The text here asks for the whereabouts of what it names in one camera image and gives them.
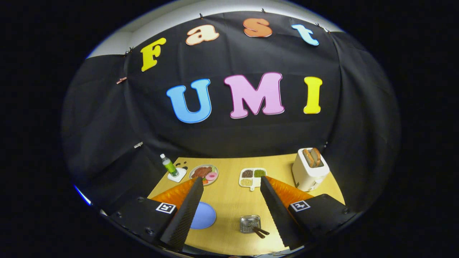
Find wooden handle metal spoon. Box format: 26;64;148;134
246;219;270;236

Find white square coaster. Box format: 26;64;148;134
167;167;187;183

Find wooden handle metal fork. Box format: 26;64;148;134
244;219;266;239

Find beige food plate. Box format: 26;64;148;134
189;164;219;186

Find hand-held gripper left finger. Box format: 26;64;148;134
108;176;204;251

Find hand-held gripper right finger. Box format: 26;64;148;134
260;176;357;250

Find brown steak piece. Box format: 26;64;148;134
192;166;213;178

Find toasted bread slice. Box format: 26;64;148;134
310;147;322;167
302;149;315;168

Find metal mesh basket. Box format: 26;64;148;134
240;215;261;234

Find white toaster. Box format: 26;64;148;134
292;148;330;192

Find white divided bean dish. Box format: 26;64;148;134
239;167;268;191

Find blue round plate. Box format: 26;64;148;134
190;201;217;230

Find green label drink bottle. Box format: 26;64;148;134
160;154;179;177

